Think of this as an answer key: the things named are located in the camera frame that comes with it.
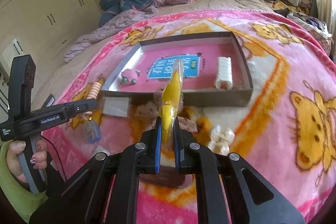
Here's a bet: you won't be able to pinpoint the green sleeve left forearm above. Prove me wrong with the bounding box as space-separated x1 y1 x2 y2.
1 140 48 223

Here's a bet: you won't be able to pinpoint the small grey box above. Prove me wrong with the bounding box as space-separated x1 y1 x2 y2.
103 97 130 118

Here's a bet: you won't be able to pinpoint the cream pearl flower hair claw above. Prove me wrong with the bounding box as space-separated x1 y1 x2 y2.
207 124 235 156

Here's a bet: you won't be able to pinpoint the white beaded bracelet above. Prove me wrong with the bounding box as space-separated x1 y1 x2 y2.
213 56 234 90

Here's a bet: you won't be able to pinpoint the shallow grey cardboard box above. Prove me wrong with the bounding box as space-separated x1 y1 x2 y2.
101 31 253 107

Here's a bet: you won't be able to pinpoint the floral fabric bag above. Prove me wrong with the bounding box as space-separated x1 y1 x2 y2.
287 12 334 56

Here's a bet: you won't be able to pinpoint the pink cartoon bear blanket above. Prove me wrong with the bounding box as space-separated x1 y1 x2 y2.
43 10 335 223

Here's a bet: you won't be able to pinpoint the spotted fabric bow scrunchie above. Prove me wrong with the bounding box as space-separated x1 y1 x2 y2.
135 101 198 134

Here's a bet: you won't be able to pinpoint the blue clear earring box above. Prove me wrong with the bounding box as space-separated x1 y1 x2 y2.
83 119 101 144

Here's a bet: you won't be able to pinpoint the lilac crumpled garment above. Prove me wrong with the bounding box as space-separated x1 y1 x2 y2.
64 0 197 63

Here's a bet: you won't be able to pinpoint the yellow rings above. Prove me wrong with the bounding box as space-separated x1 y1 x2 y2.
159 58 185 152

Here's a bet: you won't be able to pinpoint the dark red hair clip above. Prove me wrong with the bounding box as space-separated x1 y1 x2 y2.
139 166 193 189

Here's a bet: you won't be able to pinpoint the cream wardrobe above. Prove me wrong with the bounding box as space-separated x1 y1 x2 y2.
1 0 100 97

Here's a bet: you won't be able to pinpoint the left hand painted nails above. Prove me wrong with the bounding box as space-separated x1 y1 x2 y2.
5 137 49 185

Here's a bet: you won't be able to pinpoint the beige bed sheet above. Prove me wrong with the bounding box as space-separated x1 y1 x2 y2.
31 0 272 110

